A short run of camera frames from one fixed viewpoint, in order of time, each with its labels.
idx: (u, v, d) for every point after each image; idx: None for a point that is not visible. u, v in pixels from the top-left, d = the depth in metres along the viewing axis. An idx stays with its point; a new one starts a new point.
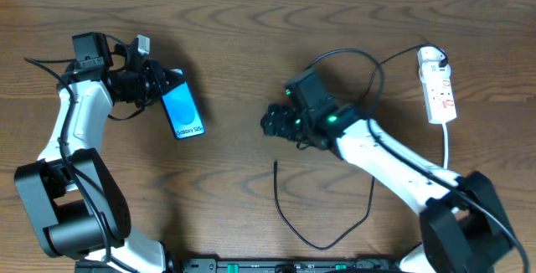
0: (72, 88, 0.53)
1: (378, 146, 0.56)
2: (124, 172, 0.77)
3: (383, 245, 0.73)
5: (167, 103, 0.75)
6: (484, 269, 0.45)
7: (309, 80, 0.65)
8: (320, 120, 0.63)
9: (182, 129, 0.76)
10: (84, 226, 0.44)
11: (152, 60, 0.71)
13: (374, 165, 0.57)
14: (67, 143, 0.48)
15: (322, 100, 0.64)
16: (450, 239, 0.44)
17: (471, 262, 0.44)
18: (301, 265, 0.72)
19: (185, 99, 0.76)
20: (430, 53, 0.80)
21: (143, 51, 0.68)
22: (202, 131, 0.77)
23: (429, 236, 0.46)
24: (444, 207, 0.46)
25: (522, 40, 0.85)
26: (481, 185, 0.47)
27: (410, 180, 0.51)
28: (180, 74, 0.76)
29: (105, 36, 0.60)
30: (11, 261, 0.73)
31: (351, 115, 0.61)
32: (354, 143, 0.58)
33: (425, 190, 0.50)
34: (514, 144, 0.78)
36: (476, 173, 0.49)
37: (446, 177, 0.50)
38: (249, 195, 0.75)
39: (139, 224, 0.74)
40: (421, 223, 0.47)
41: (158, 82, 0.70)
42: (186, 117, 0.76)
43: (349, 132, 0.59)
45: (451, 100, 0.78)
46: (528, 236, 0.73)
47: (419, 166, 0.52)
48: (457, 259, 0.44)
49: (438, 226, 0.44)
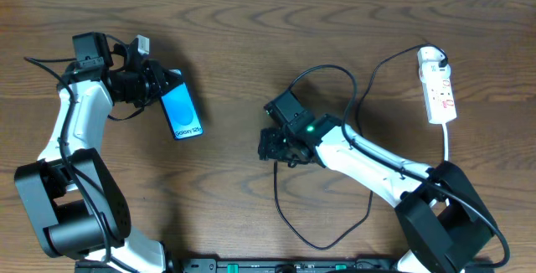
0: (72, 88, 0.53)
1: (354, 149, 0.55)
2: (124, 172, 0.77)
3: (383, 245, 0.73)
5: (167, 104, 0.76)
6: (463, 254, 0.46)
7: (285, 97, 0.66)
8: (300, 131, 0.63)
9: (181, 130, 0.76)
10: (84, 226, 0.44)
11: (152, 61, 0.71)
13: (353, 168, 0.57)
14: (67, 143, 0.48)
15: (299, 115, 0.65)
16: (429, 230, 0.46)
17: (454, 251, 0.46)
18: (301, 265, 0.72)
19: (183, 100, 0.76)
20: (430, 53, 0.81)
21: (144, 54, 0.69)
22: (200, 132, 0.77)
23: (408, 230, 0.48)
24: (419, 199, 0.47)
25: (522, 40, 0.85)
26: (451, 173, 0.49)
27: (385, 177, 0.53)
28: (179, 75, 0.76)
29: (105, 36, 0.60)
30: (11, 261, 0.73)
31: (327, 122, 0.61)
32: (331, 148, 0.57)
33: (399, 186, 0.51)
34: (514, 143, 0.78)
36: (445, 162, 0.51)
37: (417, 170, 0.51)
38: (249, 195, 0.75)
39: (139, 224, 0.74)
40: (399, 218, 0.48)
41: (158, 82, 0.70)
42: (184, 118, 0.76)
43: (327, 140, 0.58)
45: (451, 100, 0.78)
46: (528, 236, 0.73)
47: (391, 162, 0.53)
48: (439, 249, 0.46)
49: (415, 219, 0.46)
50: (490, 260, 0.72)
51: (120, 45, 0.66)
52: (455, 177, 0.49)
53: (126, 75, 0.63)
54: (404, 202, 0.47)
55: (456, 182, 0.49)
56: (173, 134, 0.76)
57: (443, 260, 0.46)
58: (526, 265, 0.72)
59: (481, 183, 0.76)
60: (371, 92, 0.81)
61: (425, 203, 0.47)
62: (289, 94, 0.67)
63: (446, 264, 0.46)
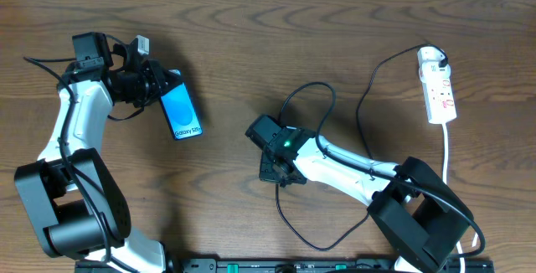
0: (72, 88, 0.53)
1: (327, 158, 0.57)
2: (124, 172, 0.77)
3: (383, 245, 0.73)
5: (167, 103, 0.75)
6: (443, 247, 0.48)
7: (261, 120, 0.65)
8: (278, 150, 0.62)
9: (181, 130, 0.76)
10: (83, 226, 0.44)
11: (152, 61, 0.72)
13: (327, 177, 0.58)
14: (67, 143, 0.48)
15: (276, 134, 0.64)
16: (402, 225, 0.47)
17: (431, 243, 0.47)
18: (301, 265, 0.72)
19: (184, 99, 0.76)
20: (430, 53, 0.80)
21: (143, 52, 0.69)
22: (199, 132, 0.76)
23: (383, 227, 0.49)
24: (389, 197, 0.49)
25: (521, 40, 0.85)
26: (417, 169, 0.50)
27: (357, 181, 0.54)
28: (179, 75, 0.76)
29: (104, 35, 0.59)
30: (11, 261, 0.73)
31: (301, 136, 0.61)
32: (306, 160, 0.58)
33: (371, 187, 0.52)
34: (514, 144, 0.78)
36: (411, 157, 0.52)
37: (386, 169, 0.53)
38: (249, 195, 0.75)
39: (139, 224, 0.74)
40: (373, 218, 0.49)
41: (158, 81, 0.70)
42: (184, 118, 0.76)
43: (301, 152, 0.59)
45: (451, 100, 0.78)
46: (528, 236, 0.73)
47: (361, 165, 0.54)
48: (415, 243, 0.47)
49: (387, 217, 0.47)
50: (490, 260, 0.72)
51: (120, 45, 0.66)
52: (421, 170, 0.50)
53: (126, 75, 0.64)
54: (376, 202, 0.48)
55: (425, 176, 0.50)
56: (172, 134, 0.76)
57: (422, 254, 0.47)
58: (525, 265, 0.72)
59: (481, 183, 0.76)
60: (370, 92, 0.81)
61: (396, 200, 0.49)
62: (265, 116, 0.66)
63: (426, 258, 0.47)
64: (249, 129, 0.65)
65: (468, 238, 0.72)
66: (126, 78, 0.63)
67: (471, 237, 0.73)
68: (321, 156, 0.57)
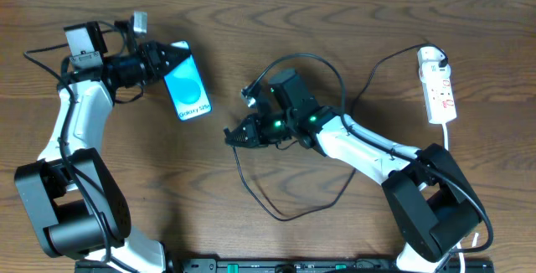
0: (72, 88, 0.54)
1: (351, 136, 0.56)
2: (124, 172, 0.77)
3: (383, 245, 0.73)
5: (172, 82, 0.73)
6: (452, 236, 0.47)
7: (295, 79, 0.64)
8: (303, 120, 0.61)
9: (187, 110, 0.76)
10: (84, 224, 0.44)
11: (150, 41, 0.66)
13: (348, 156, 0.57)
14: (67, 143, 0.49)
15: (306, 100, 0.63)
16: (414, 208, 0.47)
17: (440, 230, 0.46)
18: (301, 265, 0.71)
19: (190, 74, 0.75)
20: (430, 53, 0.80)
21: (139, 34, 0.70)
22: (209, 110, 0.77)
23: (394, 207, 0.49)
24: (406, 177, 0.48)
25: (521, 40, 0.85)
26: (439, 156, 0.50)
27: (376, 158, 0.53)
28: (187, 50, 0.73)
29: (93, 23, 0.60)
30: (10, 261, 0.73)
31: (327, 111, 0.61)
32: (329, 136, 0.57)
33: (389, 166, 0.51)
34: (514, 144, 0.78)
36: (435, 145, 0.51)
37: (408, 151, 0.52)
38: (249, 195, 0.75)
39: (139, 224, 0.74)
40: (386, 194, 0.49)
41: (149, 63, 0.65)
42: (192, 95, 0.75)
43: (326, 127, 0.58)
45: (451, 101, 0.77)
46: (528, 236, 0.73)
47: (382, 144, 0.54)
48: (423, 226, 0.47)
49: (400, 193, 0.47)
50: (490, 261, 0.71)
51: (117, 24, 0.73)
52: (443, 157, 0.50)
53: (121, 60, 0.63)
54: (392, 178, 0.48)
55: (445, 162, 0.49)
56: (178, 114, 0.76)
57: (429, 239, 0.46)
58: (525, 265, 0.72)
59: (481, 184, 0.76)
60: (370, 92, 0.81)
61: (412, 182, 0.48)
62: (297, 76, 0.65)
63: (432, 244, 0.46)
64: (279, 84, 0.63)
65: (468, 238, 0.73)
66: (120, 64, 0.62)
67: (471, 237, 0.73)
68: (344, 132, 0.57)
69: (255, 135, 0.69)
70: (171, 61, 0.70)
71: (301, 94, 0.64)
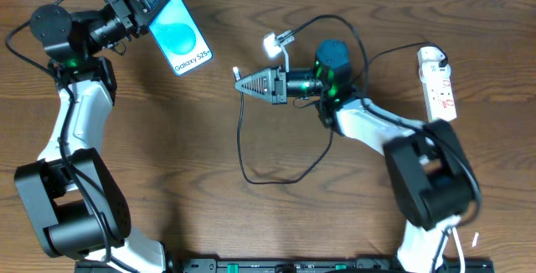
0: (72, 89, 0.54)
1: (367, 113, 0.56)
2: (124, 172, 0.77)
3: (383, 244, 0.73)
5: (160, 31, 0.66)
6: (443, 204, 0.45)
7: (343, 63, 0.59)
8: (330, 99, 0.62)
9: (184, 59, 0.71)
10: (84, 225, 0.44)
11: None
13: (365, 134, 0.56)
14: (67, 143, 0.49)
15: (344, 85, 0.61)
16: (409, 169, 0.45)
17: (431, 196, 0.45)
18: (301, 265, 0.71)
19: (181, 21, 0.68)
20: (430, 53, 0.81)
21: None
22: (211, 56, 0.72)
23: (391, 168, 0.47)
24: (406, 141, 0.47)
25: (521, 40, 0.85)
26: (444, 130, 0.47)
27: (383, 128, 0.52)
28: None
29: (71, 28, 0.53)
30: (11, 261, 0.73)
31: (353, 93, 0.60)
32: (347, 114, 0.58)
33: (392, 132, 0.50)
34: (514, 144, 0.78)
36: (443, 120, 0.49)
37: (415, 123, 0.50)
38: (249, 195, 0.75)
39: (139, 224, 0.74)
40: (384, 156, 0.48)
41: (121, 19, 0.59)
42: (188, 43, 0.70)
43: (347, 107, 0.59)
45: (451, 100, 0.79)
46: (529, 236, 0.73)
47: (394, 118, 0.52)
48: (415, 189, 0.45)
49: (397, 155, 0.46)
50: (490, 260, 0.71)
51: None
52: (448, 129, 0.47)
53: (96, 28, 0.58)
54: (392, 141, 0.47)
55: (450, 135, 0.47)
56: (174, 69, 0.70)
57: (419, 204, 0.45)
58: (525, 265, 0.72)
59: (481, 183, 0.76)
60: (371, 92, 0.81)
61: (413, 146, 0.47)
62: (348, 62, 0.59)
63: (421, 208, 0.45)
64: (327, 64, 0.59)
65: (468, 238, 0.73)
66: (96, 34, 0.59)
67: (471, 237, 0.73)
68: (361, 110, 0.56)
69: (285, 92, 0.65)
70: (150, 6, 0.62)
71: (341, 79, 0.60)
